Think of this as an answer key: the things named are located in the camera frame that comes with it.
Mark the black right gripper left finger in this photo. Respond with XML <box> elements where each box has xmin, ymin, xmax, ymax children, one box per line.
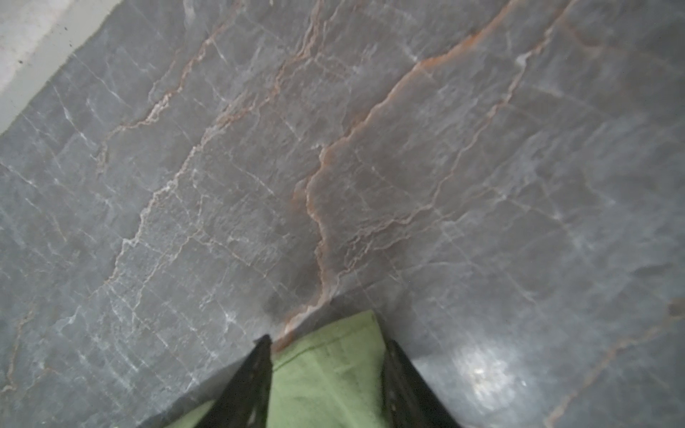
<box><xmin>196</xmin><ymin>335</ymin><xmax>273</xmax><ymax>428</ymax></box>

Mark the green tank top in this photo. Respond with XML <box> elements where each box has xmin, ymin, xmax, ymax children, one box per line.
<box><xmin>172</xmin><ymin>311</ymin><xmax>389</xmax><ymax>427</ymax></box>

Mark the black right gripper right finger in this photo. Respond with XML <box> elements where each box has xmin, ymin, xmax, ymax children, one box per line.
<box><xmin>382</xmin><ymin>339</ymin><xmax>462</xmax><ymax>428</ymax></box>

